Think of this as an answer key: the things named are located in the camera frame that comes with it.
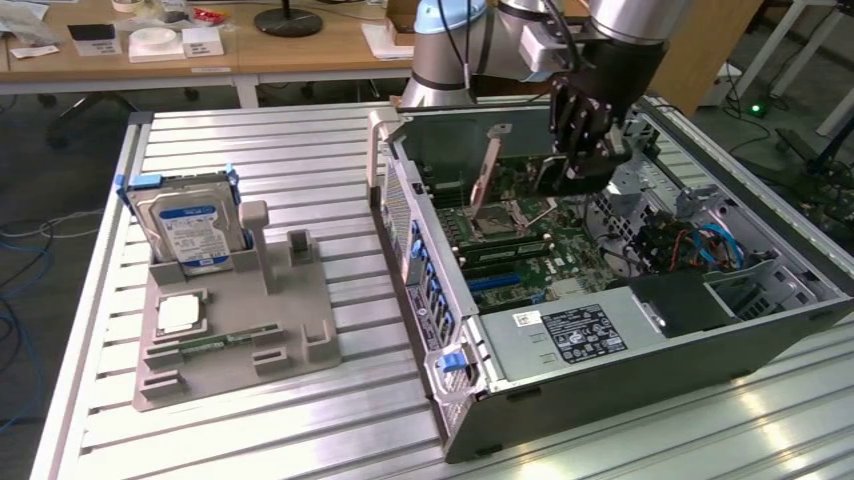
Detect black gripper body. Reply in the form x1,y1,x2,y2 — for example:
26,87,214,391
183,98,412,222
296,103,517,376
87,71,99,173
550,36,669,120

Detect graphics card with metal bracket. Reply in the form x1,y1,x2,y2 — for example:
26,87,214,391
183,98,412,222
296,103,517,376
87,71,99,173
468,124,574,224

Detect metal disk bay cage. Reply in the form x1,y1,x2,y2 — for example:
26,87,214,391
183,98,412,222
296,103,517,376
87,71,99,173
585,112,725,239

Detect wooden cabinet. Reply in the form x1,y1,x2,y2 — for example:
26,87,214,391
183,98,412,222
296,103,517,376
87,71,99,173
639,0,765,114

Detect metal socket cover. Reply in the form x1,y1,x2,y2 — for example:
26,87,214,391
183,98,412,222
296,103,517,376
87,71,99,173
518,195,558,222

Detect CPU socket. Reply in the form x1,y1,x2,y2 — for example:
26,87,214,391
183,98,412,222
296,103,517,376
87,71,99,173
466,202,536,242

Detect installed RAM sticks pair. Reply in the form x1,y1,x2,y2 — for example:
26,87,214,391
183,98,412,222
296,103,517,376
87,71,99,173
452,238,556,265

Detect green motherboard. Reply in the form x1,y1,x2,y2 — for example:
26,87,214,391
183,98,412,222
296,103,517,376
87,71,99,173
425,157,632,317

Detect white paper stack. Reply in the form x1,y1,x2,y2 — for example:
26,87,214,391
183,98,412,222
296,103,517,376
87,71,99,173
360,22,417,62

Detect blue expansion slot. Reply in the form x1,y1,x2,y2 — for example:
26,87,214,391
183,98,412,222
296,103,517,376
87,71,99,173
465,273,525,294

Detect brown cardboard box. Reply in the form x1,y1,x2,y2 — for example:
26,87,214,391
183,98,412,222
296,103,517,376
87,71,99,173
385,0,422,35

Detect grey power supply unit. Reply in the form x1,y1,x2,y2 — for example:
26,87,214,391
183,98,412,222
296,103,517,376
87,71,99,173
474,286,669,385

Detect wooden desk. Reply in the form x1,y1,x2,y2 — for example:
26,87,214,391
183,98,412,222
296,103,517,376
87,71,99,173
0,0,601,97

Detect black round lamp base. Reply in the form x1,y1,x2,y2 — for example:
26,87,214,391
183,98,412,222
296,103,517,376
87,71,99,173
252,0,325,38

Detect grey open PC case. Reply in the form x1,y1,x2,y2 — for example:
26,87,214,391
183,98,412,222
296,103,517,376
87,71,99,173
364,89,854,464

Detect plain white box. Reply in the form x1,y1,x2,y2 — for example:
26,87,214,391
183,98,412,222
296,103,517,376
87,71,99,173
179,25,225,59

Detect hard disk in blue caddy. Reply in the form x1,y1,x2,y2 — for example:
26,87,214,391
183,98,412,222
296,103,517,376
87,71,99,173
113,164,242,277

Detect grey parts rack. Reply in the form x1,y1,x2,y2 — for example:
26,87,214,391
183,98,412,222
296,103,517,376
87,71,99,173
131,198,342,414

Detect green RAM stick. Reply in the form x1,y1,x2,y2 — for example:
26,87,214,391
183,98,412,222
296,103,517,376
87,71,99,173
173,327,278,355

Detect silver CPU chip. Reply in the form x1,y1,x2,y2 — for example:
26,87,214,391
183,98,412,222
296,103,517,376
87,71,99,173
154,295,205,336

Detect white box with black top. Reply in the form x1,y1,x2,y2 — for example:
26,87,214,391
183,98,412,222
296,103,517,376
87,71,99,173
65,23,123,58

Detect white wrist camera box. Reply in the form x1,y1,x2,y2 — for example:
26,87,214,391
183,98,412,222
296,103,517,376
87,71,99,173
518,23,569,74

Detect blue and orange wires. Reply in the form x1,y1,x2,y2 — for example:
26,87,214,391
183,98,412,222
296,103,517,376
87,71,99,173
665,221,747,274

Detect white desk frame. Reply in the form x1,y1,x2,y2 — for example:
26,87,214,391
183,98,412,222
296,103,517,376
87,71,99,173
724,0,854,137

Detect blue floor cables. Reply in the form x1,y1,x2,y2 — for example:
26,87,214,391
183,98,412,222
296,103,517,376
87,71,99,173
0,207,105,434

